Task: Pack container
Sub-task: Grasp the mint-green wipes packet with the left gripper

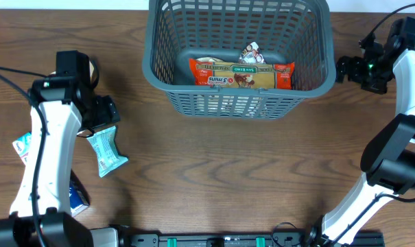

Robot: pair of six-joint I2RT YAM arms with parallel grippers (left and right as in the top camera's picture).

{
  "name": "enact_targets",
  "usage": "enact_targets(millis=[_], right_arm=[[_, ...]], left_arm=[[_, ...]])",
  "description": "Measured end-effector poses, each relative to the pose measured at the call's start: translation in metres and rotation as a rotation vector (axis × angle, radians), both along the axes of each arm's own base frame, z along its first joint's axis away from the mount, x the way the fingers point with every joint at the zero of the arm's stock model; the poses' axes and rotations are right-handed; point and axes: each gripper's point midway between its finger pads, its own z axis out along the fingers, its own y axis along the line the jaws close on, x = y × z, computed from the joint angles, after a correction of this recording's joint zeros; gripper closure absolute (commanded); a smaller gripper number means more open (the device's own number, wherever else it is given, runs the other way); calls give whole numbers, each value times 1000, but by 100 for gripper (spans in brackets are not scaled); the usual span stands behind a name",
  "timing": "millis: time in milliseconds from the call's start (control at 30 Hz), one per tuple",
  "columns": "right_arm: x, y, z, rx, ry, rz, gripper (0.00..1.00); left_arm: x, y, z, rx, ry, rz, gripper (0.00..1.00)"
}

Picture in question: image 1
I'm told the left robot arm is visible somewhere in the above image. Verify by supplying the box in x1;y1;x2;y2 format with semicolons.
0;50;123;246

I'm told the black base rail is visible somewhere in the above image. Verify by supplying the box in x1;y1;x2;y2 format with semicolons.
117;230;386;247

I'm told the red spaghetti packet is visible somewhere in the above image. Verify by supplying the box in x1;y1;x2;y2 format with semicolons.
189;58;295;90

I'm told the teal snack packet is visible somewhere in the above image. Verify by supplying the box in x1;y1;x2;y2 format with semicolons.
86;126;128;178

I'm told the grey plastic basket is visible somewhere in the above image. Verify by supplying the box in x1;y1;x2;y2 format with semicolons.
142;0;336;119

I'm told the brown Panners snack bag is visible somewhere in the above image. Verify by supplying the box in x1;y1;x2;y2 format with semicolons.
195;57;222;64

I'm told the right black cable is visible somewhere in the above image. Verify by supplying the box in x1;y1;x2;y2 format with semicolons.
366;2;415;38

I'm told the brown white snack bag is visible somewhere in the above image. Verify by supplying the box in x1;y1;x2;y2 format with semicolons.
238;42;265;64

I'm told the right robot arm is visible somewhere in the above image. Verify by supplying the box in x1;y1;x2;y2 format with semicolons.
301;17;415;246

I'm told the colourful tissue multipack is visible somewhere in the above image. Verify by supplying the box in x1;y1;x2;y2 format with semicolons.
12;132;90;217

